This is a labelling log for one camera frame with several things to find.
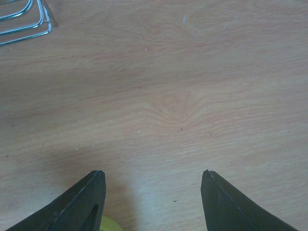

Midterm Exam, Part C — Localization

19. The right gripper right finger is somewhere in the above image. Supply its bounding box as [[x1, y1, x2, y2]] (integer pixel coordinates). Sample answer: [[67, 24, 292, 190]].
[[201, 170, 296, 231]]

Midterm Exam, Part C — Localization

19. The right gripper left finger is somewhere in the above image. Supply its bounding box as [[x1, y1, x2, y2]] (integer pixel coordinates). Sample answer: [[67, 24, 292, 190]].
[[8, 170, 106, 231]]

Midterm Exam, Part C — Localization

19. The wire dish rack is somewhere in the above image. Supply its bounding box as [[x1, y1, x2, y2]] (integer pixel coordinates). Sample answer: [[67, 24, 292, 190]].
[[0, 0, 58, 47]]

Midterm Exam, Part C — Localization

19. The yellow bowl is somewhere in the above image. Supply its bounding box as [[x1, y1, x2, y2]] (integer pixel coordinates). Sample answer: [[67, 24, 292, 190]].
[[100, 216, 123, 231]]

